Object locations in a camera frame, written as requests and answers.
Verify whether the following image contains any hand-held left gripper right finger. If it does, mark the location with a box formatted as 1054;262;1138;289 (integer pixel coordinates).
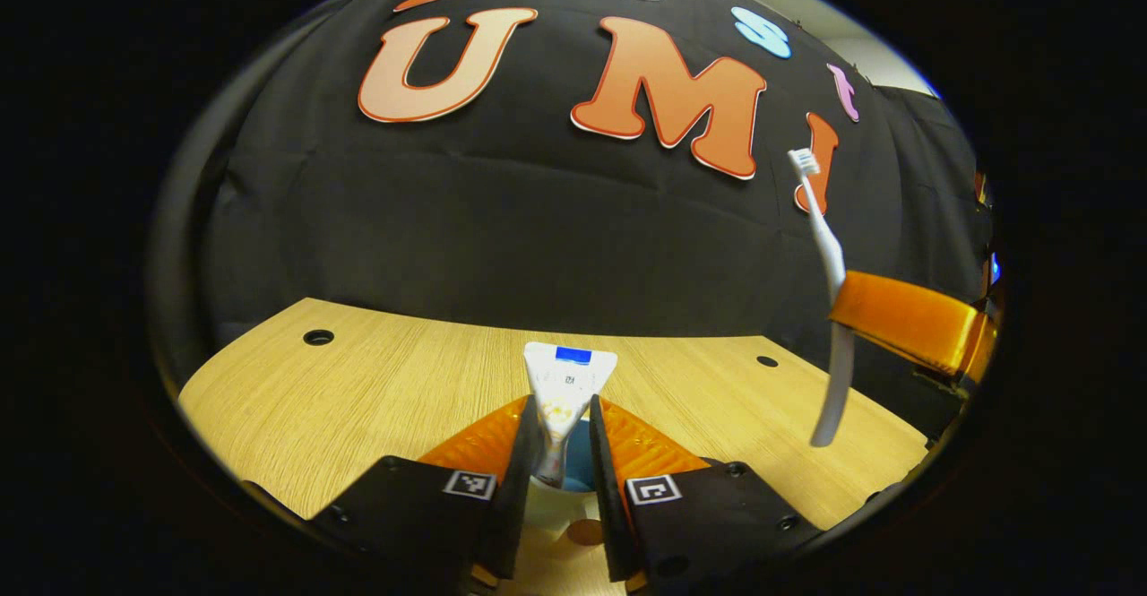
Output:
587;394;821;583

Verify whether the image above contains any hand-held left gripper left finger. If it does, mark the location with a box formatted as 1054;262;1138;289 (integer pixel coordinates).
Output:
309;394;543;595

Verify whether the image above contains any white toothbrush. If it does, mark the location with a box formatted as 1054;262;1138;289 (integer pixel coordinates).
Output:
788;149;857;448

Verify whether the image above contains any white toothpaste tube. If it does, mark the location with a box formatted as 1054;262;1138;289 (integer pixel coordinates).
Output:
523;341;619;488

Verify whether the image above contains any wooden desktop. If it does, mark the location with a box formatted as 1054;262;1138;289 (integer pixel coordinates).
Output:
177;298;930;596

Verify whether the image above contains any black backdrop cloth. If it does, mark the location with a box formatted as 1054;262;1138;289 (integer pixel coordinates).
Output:
148;0;996;436

